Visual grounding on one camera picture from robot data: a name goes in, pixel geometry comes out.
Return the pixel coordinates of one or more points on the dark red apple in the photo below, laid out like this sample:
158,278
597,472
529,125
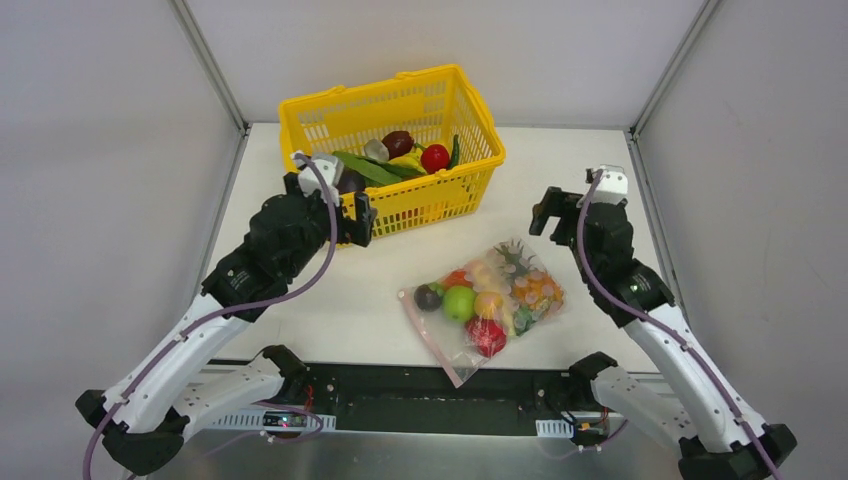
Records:
399,143

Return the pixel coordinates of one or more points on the yellow banana bunch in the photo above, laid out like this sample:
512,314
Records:
409,161

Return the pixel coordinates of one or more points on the clear zip top bag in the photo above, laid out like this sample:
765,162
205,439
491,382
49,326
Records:
447,340

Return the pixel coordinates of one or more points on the yellow plastic basket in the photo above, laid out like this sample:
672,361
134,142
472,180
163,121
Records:
422,145

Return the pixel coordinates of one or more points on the yellow round fruit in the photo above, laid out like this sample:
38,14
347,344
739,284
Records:
488,305

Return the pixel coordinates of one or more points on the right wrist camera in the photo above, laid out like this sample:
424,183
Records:
609,183

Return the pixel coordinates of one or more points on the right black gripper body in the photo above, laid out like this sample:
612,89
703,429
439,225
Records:
571,216

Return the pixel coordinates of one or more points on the red tomato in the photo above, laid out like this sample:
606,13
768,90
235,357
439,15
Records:
434,158

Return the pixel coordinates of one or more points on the red bell pepper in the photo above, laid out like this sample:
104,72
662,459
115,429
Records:
486,335

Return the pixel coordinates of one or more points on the dark round plum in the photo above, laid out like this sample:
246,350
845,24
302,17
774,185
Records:
351,181

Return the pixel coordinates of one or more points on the green cucumber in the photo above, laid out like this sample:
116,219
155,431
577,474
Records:
455,152

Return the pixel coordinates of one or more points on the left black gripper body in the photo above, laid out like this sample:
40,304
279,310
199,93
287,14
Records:
341,213

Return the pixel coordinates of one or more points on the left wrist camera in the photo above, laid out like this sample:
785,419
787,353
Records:
319,173

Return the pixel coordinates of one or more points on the green apple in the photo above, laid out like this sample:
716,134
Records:
458,303

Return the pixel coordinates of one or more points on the green leafy vegetable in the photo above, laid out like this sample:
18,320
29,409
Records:
376,173

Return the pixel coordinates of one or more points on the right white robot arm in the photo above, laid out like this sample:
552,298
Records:
715,433

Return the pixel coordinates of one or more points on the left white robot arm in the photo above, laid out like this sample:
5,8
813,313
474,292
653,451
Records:
144,420

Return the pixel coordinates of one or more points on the toy pineapple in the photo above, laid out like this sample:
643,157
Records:
534,293

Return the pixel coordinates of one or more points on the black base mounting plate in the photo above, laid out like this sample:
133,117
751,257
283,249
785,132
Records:
422,400

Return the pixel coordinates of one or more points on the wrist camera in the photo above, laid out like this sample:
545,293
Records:
319,173
609,183

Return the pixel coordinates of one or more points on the dark avocado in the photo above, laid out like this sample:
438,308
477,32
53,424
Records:
428,297

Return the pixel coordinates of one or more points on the red yellow mango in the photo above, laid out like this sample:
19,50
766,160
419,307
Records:
456,278

